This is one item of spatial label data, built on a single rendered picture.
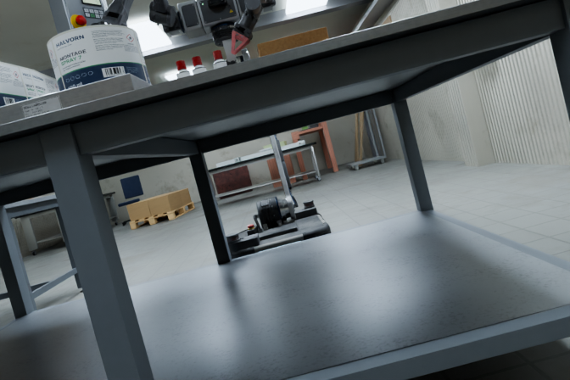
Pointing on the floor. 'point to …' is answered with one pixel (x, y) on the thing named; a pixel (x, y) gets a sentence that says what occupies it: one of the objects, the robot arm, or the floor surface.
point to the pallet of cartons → (159, 208)
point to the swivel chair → (132, 185)
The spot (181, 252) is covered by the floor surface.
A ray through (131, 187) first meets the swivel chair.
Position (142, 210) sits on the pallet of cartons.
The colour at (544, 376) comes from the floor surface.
